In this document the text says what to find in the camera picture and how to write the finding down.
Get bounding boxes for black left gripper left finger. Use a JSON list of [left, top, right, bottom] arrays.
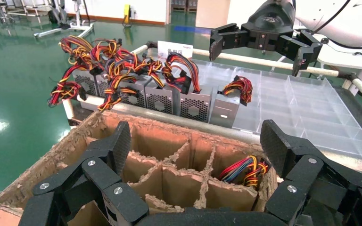
[[18, 121, 150, 226]]

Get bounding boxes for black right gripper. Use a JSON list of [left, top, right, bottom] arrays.
[[209, 0, 323, 77]]

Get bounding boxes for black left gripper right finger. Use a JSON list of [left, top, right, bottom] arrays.
[[260, 119, 362, 226]]

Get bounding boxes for brown cardboard box with dividers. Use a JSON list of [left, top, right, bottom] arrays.
[[0, 110, 279, 226]]

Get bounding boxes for clear acrylic divided tray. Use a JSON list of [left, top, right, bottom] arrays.
[[72, 57, 362, 166]]

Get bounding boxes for black textured mat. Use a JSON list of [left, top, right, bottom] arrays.
[[333, 87, 362, 154]]

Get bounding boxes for white table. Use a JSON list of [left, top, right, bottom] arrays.
[[312, 34, 362, 94]]

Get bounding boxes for dark stacked crates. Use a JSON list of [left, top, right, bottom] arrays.
[[171, 0, 198, 13]]

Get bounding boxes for white sign card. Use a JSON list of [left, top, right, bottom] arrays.
[[157, 40, 194, 60]]

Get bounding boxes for yellow black device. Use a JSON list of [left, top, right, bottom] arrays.
[[123, 3, 132, 26]]

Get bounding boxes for white metal floor stand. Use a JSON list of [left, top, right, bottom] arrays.
[[33, 0, 95, 39]]

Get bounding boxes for black wheeled machine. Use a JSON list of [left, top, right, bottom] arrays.
[[47, 0, 71, 30]]

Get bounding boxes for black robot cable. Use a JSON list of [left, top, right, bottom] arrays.
[[310, 0, 352, 35], [324, 38, 362, 50]]

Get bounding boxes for thin black coiled cable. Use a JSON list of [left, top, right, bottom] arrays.
[[326, 42, 362, 59]]

